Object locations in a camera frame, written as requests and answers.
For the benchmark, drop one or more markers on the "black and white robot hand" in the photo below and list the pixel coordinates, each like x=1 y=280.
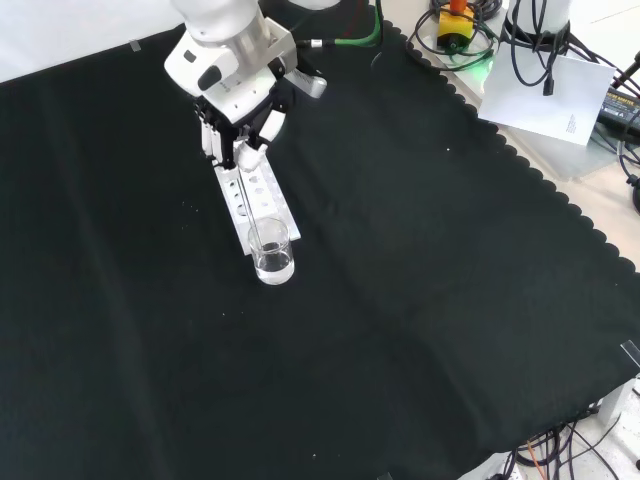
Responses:
x=240 y=97

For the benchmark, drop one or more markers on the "clear glass rod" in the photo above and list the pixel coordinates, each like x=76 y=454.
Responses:
x=248 y=205

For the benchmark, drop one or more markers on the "white test tube rack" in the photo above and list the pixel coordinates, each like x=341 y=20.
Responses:
x=230 y=192

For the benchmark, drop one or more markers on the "small clear glass beaker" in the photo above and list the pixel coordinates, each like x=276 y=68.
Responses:
x=272 y=262

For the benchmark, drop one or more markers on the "clear tape strip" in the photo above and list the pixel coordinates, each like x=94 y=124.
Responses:
x=631 y=351
x=135 y=46

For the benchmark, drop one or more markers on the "yellow stop button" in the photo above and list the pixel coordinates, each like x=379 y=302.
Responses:
x=455 y=27

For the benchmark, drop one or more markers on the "black bench cloth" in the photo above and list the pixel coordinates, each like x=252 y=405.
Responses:
x=400 y=300

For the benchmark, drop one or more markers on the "white paper sheet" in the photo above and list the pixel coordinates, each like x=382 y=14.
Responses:
x=575 y=110

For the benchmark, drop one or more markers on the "pale board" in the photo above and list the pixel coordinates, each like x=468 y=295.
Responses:
x=575 y=160

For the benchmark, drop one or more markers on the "black power adapter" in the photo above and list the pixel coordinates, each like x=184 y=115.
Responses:
x=620 y=107

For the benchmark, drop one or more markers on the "black tripod knob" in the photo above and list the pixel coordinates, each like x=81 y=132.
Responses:
x=635 y=192

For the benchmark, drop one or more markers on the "white box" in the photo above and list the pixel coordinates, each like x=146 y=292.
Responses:
x=620 y=400

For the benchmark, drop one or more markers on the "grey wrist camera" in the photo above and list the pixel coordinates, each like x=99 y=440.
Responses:
x=312 y=84

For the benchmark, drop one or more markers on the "white cylindrical post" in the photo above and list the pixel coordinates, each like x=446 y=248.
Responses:
x=552 y=10

